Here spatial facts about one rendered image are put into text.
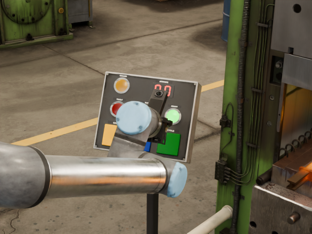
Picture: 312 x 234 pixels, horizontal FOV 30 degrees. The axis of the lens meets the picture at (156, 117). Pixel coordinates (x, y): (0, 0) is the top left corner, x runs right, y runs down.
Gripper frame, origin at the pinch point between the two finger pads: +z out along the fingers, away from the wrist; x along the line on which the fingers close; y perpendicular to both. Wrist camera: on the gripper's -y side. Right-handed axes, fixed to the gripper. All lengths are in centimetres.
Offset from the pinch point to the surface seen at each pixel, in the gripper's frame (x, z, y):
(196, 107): 7.1, 14.6, -8.3
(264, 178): 33.4, 12.4, 12.6
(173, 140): 1.8, 10.2, 4.6
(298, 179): 44.3, 0.1, 11.4
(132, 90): -15.9, 11.0, -10.8
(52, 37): -238, 399, -108
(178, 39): -108, 451, -132
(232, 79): 16.7, 24.4, -20.9
